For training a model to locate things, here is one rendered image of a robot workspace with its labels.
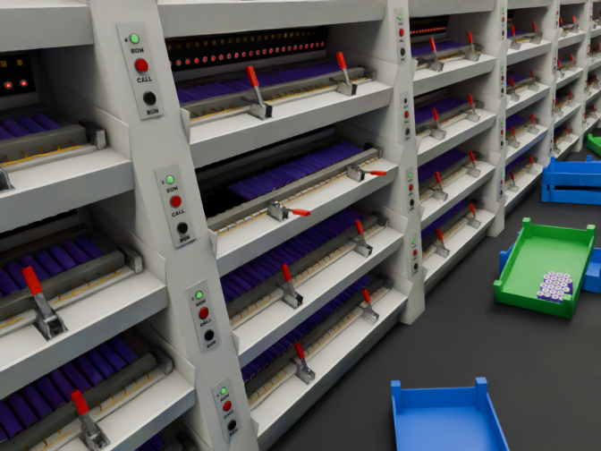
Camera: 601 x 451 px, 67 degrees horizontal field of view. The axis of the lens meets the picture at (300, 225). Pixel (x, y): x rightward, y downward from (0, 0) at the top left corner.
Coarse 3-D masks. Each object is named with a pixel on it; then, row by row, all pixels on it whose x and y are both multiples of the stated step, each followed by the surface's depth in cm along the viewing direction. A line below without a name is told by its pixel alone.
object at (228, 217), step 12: (360, 156) 111; (372, 156) 115; (336, 168) 104; (360, 168) 109; (300, 180) 97; (312, 180) 98; (324, 180) 102; (336, 180) 102; (276, 192) 91; (288, 192) 93; (300, 192) 95; (252, 204) 86; (264, 204) 88; (216, 216) 81; (228, 216) 82; (240, 216) 84; (252, 216) 85; (216, 228) 80; (228, 228) 81
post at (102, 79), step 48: (96, 0) 56; (144, 0) 60; (48, 48) 67; (96, 48) 58; (96, 96) 62; (144, 144) 63; (144, 192) 64; (192, 192) 70; (144, 240) 68; (192, 240) 71; (192, 336) 73; (240, 384) 83; (240, 432) 85
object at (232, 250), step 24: (288, 144) 108; (360, 144) 121; (384, 144) 116; (216, 168) 93; (384, 168) 113; (312, 192) 98; (336, 192) 99; (360, 192) 106; (264, 216) 88; (312, 216) 93; (216, 240) 73; (240, 240) 80; (264, 240) 84; (216, 264) 76; (240, 264) 81
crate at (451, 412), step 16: (400, 384) 99; (480, 384) 96; (400, 400) 100; (416, 400) 101; (432, 400) 101; (448, 400) 100; (464, 400) 100; (480, 400) 97; (400, 416) 100; (416, 416) 100; (432, 416) 99; (448, 416) 98; (464, 416) 98; (480, 416) 97; (496, 416) 90; (400, 432) 96; (416, 432) 95; (432, 432) 95; (448, 432) 94; (464, 432) 94; (480, 432) 93; (496, 432) 89; (400, 448) 92; (416, 448) 92; (432, 448) 91; (448, 448) 91; (464, 448) 90; (480, 448) 90; (496, 448) 89
